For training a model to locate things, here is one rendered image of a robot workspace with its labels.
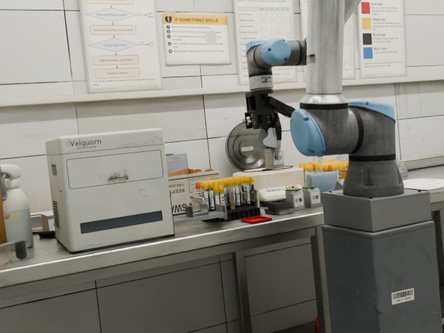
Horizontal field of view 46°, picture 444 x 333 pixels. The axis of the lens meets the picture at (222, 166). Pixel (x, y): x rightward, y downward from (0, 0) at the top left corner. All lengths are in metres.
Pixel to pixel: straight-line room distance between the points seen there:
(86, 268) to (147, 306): 0.83
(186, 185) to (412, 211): 0.76
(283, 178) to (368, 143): 0.66
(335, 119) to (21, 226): 0.91
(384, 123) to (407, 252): 0.32
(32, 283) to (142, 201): 0.34
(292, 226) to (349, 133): 0.42
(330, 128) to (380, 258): 0.33
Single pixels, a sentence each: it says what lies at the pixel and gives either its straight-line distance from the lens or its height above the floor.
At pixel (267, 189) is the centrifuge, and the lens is 1.91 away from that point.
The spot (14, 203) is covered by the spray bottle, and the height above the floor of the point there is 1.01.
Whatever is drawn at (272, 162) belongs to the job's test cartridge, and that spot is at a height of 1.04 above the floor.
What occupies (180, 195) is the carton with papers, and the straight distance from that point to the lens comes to 1.78.
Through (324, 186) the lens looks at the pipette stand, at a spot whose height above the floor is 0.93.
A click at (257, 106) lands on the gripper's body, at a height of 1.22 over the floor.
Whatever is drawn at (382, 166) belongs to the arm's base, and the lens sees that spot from 1.35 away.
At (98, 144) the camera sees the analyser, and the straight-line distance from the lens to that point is 1.40.
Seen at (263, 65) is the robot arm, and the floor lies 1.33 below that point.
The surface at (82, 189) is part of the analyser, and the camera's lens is 1.39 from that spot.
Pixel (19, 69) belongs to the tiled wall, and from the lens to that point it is 2.04.
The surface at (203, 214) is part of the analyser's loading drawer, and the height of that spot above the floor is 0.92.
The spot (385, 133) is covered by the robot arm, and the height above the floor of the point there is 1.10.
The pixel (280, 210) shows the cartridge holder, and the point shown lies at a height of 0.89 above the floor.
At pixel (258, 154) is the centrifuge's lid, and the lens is 2.23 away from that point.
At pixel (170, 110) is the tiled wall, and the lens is 2.14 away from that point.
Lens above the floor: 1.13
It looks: 3 degrees down
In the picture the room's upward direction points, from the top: 6 degrees counter-clockwise
